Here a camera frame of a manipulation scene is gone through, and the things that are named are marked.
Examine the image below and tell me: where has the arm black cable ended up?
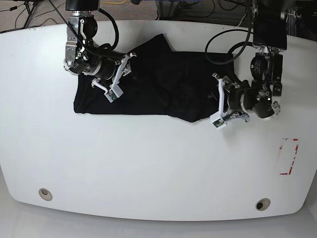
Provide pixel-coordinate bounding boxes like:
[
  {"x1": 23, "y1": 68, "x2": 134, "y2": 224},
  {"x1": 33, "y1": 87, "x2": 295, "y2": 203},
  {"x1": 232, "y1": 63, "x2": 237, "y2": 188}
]
[
  {"x1": 204, "y1": 0, "x2": 258, "y2": 66},
  {"x1": 47, "y1": 0, "x2": 121, "y2": 60}
]

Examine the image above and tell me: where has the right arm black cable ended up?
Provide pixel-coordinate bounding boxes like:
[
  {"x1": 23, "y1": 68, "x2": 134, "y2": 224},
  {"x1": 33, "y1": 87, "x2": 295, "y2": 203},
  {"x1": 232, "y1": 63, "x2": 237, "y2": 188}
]
[{"x1": 47, "y1": 0, "x2": 121, "y2": 60}]

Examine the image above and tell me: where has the left table cable grommet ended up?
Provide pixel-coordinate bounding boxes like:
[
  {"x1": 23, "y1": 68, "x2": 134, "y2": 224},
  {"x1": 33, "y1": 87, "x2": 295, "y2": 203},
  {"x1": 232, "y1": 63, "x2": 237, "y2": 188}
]
[{"x1": 39, "y1": 188, "x2": 53, "y2": 201}]

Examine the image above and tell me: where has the table cable grommet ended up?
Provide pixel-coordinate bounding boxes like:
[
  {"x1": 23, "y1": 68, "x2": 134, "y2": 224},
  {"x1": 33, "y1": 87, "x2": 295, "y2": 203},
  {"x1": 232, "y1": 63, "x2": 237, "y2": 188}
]
[
  {"x1": 256, "y1": 198, "x2": 270, "y2": 211},
  {"x1": 39, "y1": 188, "x2": 53, "y2": 201}
]

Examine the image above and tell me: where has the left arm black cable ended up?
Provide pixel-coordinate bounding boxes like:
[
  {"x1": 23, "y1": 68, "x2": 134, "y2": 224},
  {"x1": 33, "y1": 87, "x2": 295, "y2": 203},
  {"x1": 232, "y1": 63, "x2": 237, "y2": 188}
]
[{"x1": 204, "y1": 0, "x2": 258, "y2": 66}]

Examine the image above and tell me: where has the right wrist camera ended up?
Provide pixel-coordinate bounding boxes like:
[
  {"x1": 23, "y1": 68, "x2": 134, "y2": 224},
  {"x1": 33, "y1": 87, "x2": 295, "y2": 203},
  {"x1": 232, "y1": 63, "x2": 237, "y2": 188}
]
[{"x1": 104, "y1": 85, "x2": 123, "y2": 103}]

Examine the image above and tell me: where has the black t-shirt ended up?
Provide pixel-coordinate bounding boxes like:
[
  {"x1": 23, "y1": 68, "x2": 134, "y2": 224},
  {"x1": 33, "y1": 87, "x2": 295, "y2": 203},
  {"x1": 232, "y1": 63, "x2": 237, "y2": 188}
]
[{"x1": 73, "y1": 34, "x2": 235, "y2": 122}]

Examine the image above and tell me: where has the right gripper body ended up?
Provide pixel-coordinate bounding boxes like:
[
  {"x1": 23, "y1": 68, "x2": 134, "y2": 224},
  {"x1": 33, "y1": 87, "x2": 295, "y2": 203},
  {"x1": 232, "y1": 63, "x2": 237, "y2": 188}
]
[{"x1": 91, "y1": 52, "x2": 137, "y2": 94}]

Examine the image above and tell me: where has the black tripod stand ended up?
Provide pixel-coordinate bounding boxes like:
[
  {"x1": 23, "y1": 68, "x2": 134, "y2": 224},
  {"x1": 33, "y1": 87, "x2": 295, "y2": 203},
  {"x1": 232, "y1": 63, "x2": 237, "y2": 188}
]
[{"x1": 14, "y1": 0, "x2": 40, "y2": 30}]

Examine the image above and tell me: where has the right table cable grommet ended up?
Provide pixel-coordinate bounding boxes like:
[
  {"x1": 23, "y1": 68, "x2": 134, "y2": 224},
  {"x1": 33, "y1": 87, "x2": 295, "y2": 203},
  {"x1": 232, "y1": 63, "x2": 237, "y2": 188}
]
[{"x1": 256, "y1": 198, "x2": 270, "y2": 211}]

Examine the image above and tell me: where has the red tape rectangle marking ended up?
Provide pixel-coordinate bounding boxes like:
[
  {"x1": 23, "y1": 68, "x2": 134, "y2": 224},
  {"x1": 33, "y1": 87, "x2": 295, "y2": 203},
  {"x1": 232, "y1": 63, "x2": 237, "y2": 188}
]
[{"x1": 277, "y1": 138, "x2": 300, "y2": 176}]

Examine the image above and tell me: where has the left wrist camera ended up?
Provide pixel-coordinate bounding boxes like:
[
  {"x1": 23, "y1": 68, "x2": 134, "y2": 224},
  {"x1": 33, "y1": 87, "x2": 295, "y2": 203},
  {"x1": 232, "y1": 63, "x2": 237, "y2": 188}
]
[{"x1": 210, "y1": 114, "x2": 227, "y2": 130}]

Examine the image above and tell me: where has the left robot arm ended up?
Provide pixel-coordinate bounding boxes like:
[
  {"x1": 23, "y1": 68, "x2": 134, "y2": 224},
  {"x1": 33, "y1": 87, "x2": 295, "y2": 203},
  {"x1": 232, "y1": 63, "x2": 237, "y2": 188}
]
[{"x1": 207, "y1": 0, "x2": 287, "y2": 129}]

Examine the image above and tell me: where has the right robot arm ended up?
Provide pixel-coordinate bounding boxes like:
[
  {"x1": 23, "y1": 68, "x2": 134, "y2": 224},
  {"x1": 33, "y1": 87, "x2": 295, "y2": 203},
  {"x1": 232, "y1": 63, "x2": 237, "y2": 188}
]
[{"x1": 64, "y1": 0, "x2": 136, "y2": 102}]

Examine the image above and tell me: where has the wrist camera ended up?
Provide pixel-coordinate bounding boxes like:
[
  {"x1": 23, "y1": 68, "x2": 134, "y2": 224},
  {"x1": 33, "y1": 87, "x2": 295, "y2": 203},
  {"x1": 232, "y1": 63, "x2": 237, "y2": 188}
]
[
  {"x1": 210, "y1": 114, "x2": 227, "y2": 130},
  {"x1": 104, "y1": 85, "x2": 123, "y2": 103}
]

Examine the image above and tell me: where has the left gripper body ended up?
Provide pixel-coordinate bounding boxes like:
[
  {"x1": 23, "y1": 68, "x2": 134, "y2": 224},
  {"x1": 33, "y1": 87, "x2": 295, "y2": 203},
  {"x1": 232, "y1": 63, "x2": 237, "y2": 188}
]
[{"x1": 211, "y1": 73, "x2": 253, "y2": 122}]

